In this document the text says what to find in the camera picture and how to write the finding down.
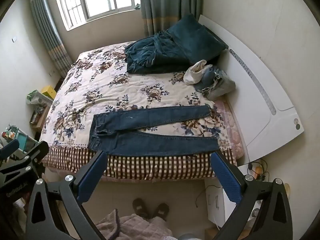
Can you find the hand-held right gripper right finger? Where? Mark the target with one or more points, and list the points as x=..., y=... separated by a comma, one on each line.
x=225, y=180

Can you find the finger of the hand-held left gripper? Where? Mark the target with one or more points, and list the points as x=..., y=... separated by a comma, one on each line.
x=35, y=152
x=11, y=146

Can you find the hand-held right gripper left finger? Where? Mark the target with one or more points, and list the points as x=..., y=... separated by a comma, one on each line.
x=91, y=177

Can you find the dark blue denim pants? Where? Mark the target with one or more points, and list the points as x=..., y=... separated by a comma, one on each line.
x=150, y=142

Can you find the cluttered side shelf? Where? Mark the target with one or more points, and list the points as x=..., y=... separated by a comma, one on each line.
x=23, y=137

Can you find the white nightstand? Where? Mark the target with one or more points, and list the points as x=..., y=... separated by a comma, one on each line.
x=217, y=205

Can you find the white power strip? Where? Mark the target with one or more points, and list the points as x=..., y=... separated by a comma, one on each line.
x=256, y=170

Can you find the wooden bedside stool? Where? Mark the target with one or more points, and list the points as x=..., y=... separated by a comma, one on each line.
x=37, y=116

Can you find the pink mattress pad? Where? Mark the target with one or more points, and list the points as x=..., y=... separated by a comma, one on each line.
x=235, y=135

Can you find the green and white plastic bag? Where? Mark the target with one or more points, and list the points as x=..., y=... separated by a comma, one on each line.
x=36, y=97

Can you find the brown checked bed sheet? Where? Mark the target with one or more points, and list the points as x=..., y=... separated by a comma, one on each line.
x=150, y=167

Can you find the yellow box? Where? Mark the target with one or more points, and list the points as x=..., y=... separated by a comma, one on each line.
x=48, y=92

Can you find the person's pink quilted clothing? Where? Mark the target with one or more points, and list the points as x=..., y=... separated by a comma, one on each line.
x=140, y=227

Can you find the light blue denim garment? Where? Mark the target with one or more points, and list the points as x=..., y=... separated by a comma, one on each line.
x=220, y=85

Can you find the floral bedspread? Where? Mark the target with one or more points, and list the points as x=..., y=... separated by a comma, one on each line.
x=100, y=80

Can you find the white cloth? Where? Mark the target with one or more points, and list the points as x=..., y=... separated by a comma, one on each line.
x=195, y=75

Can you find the white headboard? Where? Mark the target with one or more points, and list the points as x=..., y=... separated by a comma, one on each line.
x=250, y=67

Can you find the grey-blue striped curtain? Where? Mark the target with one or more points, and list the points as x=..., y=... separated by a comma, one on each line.
x=165, y=2
x=47, y=30

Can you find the teal plush blanket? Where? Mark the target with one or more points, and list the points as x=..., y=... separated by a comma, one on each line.
x=150, y=55

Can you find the teal plush pillow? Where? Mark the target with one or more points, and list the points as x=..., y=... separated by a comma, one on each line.
x=197, y=40

